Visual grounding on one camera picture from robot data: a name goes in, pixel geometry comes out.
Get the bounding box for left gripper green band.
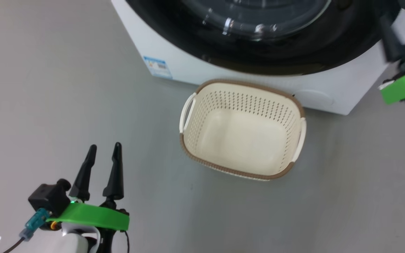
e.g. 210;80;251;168
46;142;130;232

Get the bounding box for round drain filter cover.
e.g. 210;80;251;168
292;90;335;108

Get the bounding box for cream perforated laundry basket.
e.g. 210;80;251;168
179;79;307;181

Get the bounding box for blue white energy label sticker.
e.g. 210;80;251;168
143;56;173;79

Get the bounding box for white front-load washing machine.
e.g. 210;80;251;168
111;0;405;116

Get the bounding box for black glass washing machine door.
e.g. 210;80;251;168
125;0;401;76

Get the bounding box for thin black camera cable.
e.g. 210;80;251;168
2;237;25;253

